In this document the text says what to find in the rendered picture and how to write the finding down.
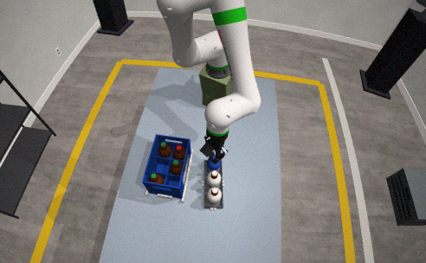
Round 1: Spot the brown bottle with green cap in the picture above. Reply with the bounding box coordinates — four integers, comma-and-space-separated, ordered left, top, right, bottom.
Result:
158, 142, 172, 158
170, 160, 183, 176

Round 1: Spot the white bottle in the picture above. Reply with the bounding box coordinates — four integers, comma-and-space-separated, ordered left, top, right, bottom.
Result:
207, 188, 222, 206
206, 170, 221, 189

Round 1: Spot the brown bottle with red cap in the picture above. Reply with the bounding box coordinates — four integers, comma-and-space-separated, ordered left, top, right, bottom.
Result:
173, 145, 186, 161

